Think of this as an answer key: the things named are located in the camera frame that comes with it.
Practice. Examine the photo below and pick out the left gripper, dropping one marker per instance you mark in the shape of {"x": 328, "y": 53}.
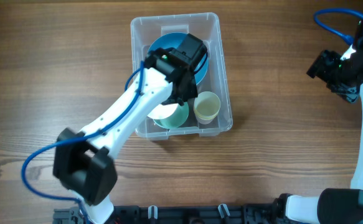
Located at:
{"x": 192, "y": 91}

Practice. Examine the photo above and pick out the yellow cup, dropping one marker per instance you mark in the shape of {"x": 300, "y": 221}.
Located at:
{"x": 206, "y": 107}

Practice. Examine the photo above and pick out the mint green small bowl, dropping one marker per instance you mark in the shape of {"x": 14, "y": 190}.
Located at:
{"x": 177, "y": 119}

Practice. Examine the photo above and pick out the dark blue bowl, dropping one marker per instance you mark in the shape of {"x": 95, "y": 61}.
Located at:
{"x": 173, "y": 40}

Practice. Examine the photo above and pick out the pink small bowl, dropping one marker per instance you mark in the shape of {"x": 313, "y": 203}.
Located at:
{"x": 163, "y": 111}

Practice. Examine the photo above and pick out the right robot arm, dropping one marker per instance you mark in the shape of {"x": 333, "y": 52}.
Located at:
{"x": 343, "y": 76}

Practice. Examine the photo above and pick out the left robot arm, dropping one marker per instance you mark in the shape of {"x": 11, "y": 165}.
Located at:
{"x": 84, "y": 161}

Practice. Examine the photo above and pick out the clear plastic storage container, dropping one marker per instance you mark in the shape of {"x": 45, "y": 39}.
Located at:
{"x": 205, "y": 26}

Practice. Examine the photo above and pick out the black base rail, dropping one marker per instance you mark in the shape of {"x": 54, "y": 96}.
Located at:
{"x": 244, "y": 214}

